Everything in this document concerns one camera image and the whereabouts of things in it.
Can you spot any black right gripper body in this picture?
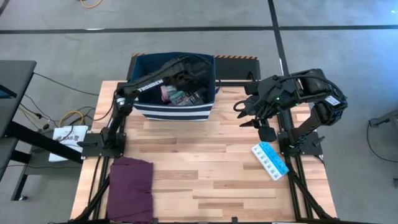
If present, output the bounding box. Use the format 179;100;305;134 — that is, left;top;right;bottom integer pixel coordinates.
247;83;284;122

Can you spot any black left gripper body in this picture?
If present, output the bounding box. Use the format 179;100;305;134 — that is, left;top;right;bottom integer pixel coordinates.
182;61;209;83

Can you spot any blue white pill organizer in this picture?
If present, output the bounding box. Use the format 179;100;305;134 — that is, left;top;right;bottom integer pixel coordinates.
251;141;290;182

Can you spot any navy white striped fabric basket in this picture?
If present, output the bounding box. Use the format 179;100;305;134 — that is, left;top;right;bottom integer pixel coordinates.
126;52;221;122

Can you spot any grey metal stand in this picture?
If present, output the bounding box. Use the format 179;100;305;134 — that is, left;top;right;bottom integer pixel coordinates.
368;108;398;129

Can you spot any maroon folded cloth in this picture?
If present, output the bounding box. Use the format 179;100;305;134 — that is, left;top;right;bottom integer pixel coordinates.
106;156;154;223

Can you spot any white printed paper sheet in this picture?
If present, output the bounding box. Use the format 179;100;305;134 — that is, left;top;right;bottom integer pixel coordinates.
49;124;90;163

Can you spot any black side desk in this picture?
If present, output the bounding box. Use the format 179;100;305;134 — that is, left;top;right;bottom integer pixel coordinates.
0;59;84;202

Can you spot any black aluminium table frame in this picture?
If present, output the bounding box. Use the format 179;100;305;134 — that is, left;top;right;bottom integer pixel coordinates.
73;79;336;224

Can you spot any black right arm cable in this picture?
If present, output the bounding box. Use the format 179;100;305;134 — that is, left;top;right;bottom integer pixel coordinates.
233;98;251;113

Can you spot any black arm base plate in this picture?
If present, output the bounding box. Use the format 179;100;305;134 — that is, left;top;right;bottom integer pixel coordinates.
277;130;324;157
76;132;127;158

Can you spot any black floor cable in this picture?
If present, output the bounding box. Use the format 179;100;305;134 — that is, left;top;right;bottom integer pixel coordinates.
366;121;398;164
32;72;100;97

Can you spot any yellow floor cable loop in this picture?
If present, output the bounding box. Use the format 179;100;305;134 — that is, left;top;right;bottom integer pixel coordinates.
79;0;104;9

